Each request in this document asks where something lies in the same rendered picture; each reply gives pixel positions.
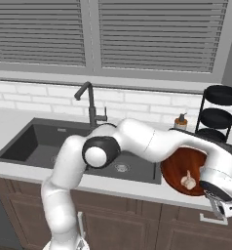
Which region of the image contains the brown soap dispenser black pump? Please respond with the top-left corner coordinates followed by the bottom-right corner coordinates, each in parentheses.
top-left (173, 112), bottom-right (189, 132)

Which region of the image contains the dark grey kitchen sink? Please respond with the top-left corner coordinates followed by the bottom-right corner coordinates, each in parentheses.
top-left (0, 117), bottom-right (163, 186)

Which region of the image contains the black three-tier round stand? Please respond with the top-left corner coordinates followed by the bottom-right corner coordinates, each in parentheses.
top-left (194, 84), bottom-right (232, 145)

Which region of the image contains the brown wooden bowl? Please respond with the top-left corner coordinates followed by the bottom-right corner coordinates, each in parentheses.
top-left (160, 146), bottom-right (210, 197)

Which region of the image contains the grey window blind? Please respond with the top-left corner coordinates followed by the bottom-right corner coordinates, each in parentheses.
top-left (97, 0), bottom-right (230, 74)
top-left (0, 0), bottom-right (87, 68)

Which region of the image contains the grey window frame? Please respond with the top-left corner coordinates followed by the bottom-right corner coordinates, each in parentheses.
top-left (0, 0), bottom-right (232, 93)

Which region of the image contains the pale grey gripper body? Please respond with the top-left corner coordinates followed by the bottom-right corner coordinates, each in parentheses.
top-left (206, 190), bottom-right (227, 221)

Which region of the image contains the pale garlic bulb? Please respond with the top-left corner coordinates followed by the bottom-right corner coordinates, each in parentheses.
top-left (180, 169), bottom-right (198, 191)

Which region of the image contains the black sink tap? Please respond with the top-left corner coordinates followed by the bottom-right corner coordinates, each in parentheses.
top-left (73, 81), bottom-right (109, 129)

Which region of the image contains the brown cupboard door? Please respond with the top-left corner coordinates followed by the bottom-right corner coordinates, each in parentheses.
top-left (76, 194), bottom-right (161, 250)
top-left (5, 190), bottom-right (55, 250)
top-left (155, 204), bottom-right (232, 250)

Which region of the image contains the white cupboard handle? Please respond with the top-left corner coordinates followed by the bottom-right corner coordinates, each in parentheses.
top-left (199, 212), bottom-right (230, 227)
top-left (76, 210), bottom-right (87, 242)

